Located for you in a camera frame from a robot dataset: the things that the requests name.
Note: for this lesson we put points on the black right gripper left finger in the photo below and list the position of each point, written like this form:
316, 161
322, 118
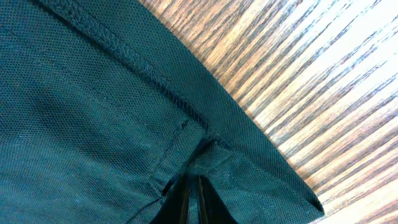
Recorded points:
175, 208

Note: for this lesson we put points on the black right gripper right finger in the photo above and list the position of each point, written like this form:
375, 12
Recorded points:
211, 208

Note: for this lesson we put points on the black polo shirt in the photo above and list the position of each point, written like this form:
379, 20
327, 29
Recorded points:
101, 105

